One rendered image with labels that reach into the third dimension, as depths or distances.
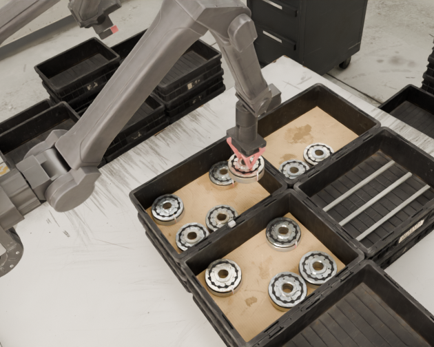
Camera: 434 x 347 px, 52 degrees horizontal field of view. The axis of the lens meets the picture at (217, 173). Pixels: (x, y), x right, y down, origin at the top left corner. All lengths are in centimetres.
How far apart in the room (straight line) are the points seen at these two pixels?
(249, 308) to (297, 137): 66
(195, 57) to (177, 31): 197
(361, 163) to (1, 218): 114
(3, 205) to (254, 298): 75
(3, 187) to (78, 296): 83
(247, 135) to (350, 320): 55
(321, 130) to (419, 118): 104
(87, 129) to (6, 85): 310
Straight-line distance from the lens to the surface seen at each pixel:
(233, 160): 127
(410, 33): 373
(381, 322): 127
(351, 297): 128
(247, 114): 111
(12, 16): 108
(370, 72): 330
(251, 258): 132
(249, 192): 145
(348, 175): 151
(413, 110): 264
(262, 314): 124
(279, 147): 158
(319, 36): 281
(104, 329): 145
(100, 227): 164
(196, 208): 143
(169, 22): 66
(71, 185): 75
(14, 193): 75
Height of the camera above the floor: 198
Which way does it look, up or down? 49 degrees down
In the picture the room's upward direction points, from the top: 9 degrees counter-clockwise
